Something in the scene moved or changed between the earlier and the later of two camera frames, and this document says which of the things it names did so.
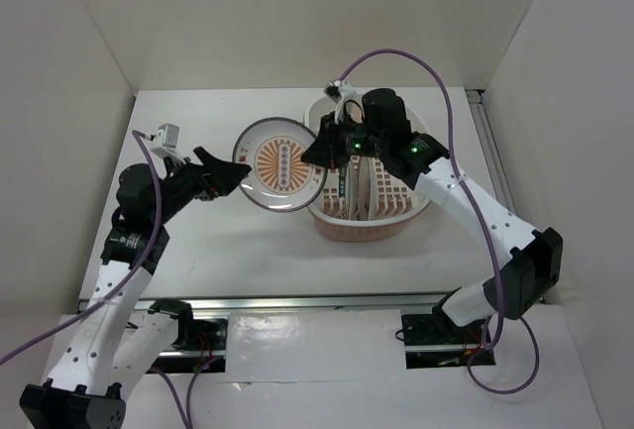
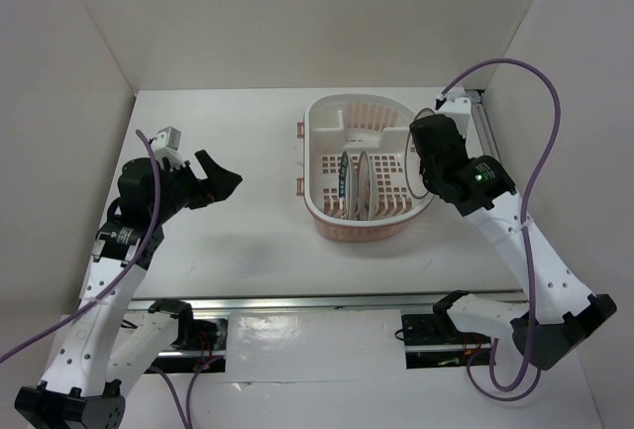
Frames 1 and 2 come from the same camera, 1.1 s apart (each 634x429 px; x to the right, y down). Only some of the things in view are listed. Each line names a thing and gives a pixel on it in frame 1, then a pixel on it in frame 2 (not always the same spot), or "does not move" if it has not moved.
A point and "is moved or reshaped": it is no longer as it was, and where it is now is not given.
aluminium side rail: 476,100 does not move
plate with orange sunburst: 279,180 is moved or reshaped
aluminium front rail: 375,300 does not move
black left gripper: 222,175 does not move
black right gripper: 327,150 to 461,137
